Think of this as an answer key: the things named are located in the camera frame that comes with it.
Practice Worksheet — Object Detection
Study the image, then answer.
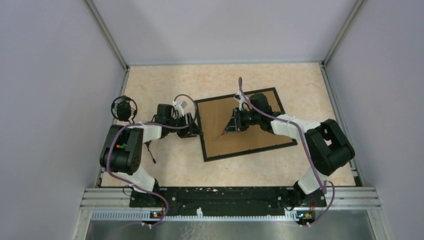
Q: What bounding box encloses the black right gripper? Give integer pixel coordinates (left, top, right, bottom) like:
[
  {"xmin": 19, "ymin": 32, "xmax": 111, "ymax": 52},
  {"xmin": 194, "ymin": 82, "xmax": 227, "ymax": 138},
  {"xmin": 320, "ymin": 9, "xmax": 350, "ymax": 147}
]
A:
[{"xmin": 224, "ymin": 107, "xmax": 261, "ymax": 133}]

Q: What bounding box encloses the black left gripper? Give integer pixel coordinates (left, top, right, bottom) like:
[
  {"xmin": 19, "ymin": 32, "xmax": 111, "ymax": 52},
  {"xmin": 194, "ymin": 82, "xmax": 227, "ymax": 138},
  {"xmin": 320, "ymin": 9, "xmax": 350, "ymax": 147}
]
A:
[{"xmin": 166, "ymin": 112, "xmax": 203, "ymax": 138}]

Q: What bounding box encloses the black wooden picture frame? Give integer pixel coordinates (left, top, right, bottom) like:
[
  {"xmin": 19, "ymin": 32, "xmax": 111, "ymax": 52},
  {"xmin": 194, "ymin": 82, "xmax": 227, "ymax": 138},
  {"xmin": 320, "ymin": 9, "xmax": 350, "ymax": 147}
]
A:
[{"xmin": 195, "ymin": 94, "xmax": 297, "ymax": 162}]

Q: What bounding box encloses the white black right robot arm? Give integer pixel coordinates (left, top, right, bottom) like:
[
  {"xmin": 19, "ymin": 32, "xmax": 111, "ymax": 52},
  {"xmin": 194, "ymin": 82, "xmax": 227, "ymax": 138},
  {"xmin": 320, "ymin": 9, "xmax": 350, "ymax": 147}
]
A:
[{"xmin": 223, "ymin": 91, "xmax": 356, "ymax": 206}]

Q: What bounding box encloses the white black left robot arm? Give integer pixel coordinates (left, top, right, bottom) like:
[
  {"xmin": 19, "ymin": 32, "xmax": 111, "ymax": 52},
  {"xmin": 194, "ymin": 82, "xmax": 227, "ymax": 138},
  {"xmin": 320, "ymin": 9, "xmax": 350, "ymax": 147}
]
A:
[{"xmin": 99, "ymin": 101, "xmax": 203, "ymax": 207}]

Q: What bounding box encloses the black microphone on stand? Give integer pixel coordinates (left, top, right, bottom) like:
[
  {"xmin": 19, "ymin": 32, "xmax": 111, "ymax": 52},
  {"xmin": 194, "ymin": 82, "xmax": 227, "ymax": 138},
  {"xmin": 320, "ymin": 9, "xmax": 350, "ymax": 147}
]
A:
[{"xmin": 110, "ymin": 95, "xmax": 158, "ymax": 164}]

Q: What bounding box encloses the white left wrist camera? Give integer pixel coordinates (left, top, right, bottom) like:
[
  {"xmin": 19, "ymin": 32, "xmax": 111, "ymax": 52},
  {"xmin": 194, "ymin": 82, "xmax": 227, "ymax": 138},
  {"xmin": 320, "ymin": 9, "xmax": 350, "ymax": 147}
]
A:
[{"xmin": 172, "ymin": 100, "xmax": 188, "ymax": 118}]

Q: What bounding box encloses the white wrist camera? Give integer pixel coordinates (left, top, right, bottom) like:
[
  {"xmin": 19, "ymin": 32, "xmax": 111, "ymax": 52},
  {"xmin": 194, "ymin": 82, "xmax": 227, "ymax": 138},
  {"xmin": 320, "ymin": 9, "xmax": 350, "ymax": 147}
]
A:
[
  {"xmin": 233, "ymin": 94, "xmax": 242, "ymax": 102},
  {"xmin": 172, "ymin": 100, "xmax": 188, "ymax": 118}
]

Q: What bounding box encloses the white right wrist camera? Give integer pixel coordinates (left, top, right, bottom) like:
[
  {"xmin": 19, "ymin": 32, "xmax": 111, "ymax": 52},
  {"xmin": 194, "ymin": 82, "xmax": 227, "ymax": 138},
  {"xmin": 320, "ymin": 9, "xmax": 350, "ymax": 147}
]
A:
[{"xmin": 233, "ymin": 94, "xmax": 242, "ymax": 102}]

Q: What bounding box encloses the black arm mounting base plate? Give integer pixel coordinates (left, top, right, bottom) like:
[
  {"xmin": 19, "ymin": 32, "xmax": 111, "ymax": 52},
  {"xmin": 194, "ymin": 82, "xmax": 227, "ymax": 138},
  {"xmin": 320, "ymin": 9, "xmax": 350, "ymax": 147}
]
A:
[{"xmin": 129, "ymin": 186, "xmax": 327, "ymax": 217}]

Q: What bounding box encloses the aluminium front frame rail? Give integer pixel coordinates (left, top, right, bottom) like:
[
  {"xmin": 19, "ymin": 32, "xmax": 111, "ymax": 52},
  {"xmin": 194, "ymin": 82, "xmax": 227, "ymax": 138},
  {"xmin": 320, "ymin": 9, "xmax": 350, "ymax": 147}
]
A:
[{"xmin": 80, "ymin": 187, "xmax": 382, "ymax": 222}]

